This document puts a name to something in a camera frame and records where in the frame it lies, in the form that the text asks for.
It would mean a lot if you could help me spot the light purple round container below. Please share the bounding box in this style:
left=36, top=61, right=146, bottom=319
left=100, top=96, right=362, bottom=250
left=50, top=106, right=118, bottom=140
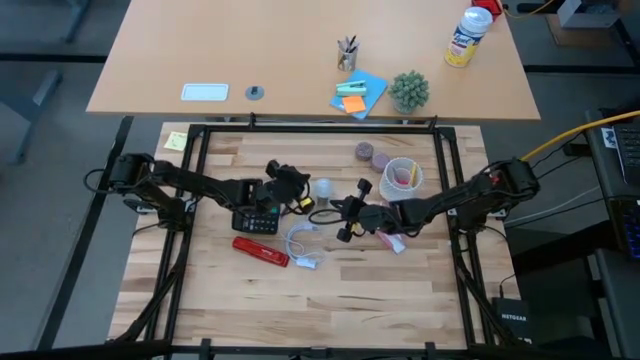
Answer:
left=370, top=152, right=392, bottom=174

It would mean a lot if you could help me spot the yellow wipes canister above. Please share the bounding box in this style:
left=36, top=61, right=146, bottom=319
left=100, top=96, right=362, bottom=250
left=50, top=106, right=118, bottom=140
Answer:
left=444, top=6, right=494, bottom=69

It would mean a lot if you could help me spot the white rectangular desk plate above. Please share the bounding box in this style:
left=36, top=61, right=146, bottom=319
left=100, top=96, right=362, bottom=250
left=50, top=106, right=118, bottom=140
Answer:
left=180, top=82, right=230, bottom=102

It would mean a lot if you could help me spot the red object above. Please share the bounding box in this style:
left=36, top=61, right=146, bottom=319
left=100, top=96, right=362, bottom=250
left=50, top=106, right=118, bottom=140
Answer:
left=471, top=0, right=504, bottom=21

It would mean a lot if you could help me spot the black calculator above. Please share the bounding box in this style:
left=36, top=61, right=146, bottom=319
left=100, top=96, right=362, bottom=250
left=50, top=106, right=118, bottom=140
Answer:
left=231, top=209, right=280, bottom=235

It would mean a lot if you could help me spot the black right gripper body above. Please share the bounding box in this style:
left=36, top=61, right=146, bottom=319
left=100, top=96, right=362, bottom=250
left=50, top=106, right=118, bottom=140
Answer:
left=337, top=179, right=399, bottom=243

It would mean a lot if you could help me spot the yellow sticky note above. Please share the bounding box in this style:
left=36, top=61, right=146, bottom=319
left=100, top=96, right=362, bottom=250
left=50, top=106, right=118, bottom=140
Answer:
left=163, top=131, right=188, bottom=153

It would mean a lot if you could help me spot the black network router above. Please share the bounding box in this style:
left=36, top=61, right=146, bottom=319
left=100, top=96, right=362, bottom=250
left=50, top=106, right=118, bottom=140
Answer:
left=490, top=296, right=532, bottom=346

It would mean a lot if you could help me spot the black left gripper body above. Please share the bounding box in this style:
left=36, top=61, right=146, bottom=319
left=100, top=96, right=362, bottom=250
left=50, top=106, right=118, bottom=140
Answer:
left=259, top=159, right=315, bottom=214

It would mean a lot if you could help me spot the blue notebook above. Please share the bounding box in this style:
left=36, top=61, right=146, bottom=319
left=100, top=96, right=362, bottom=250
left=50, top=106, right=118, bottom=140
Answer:
left=329, top=69, right=389, bottom=121

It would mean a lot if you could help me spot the pen cup with pencils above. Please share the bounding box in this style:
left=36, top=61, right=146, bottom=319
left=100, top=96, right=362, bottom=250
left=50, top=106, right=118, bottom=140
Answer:
left=336, top=34, right=360, bottom=73

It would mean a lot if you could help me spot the red stapler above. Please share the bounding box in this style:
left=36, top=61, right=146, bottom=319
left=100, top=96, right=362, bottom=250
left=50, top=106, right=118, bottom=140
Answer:
left=231, top=236, right=291, bottom=268

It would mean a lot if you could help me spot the tan wooden desk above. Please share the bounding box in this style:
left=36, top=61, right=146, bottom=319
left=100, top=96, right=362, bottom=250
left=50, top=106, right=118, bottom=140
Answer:
left=85, top=0, right=541, bottom=122

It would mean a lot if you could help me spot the mint green stapler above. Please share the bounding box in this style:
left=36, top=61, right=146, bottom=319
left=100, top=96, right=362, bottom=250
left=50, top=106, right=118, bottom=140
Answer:
left=335, top=79, right=368, bottom=98

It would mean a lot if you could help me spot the white power cord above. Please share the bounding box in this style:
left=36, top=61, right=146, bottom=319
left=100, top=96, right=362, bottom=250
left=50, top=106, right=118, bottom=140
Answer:
left=282, top=221, right=326, bottom=270

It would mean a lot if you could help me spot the white lightbulb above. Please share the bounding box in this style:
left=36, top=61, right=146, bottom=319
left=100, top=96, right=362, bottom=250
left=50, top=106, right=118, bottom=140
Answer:
left=313, top=178, right=335, bottom=201

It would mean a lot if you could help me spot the white textured cup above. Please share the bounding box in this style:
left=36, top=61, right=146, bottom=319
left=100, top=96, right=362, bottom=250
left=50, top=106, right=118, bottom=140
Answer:
left=378, top=157, right=425, bottom=202

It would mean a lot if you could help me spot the potted green succulent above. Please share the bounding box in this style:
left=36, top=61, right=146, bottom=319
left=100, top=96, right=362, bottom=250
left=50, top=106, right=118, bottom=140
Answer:
left=388, top=69, right=431, bottom=115

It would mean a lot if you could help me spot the yellow cable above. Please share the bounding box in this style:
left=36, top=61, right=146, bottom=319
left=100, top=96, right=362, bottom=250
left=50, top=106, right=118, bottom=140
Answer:
left=519, top=109, right=640, bottom=162

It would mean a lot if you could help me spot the grey box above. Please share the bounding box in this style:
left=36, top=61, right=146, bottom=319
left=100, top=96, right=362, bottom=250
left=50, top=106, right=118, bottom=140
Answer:
left=557, top=0, right=621, bottom=29

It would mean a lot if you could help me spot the orange sticky note pad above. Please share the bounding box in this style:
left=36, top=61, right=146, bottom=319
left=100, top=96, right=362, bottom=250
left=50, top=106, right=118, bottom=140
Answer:
left=341, top=95, right=367, bottom=115

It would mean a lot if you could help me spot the pink tube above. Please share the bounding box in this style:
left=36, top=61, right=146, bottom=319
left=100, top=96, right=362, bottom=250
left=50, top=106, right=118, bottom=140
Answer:
left=375, top=230, right=407, bottom=255

